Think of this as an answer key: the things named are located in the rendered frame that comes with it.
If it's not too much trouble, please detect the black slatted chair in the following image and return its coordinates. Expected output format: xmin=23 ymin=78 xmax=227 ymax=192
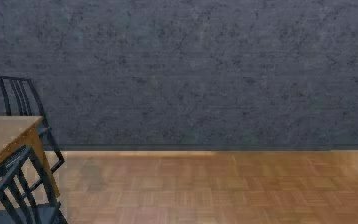
xmin=0 ymin=146 xmax=69 ymax=224
xmin=0 ymin=75 xmax=66 ymax=194

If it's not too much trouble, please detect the brown wooden table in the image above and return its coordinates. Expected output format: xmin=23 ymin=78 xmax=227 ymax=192
xmin=0 ymin=115 xmax=61 ymax=199

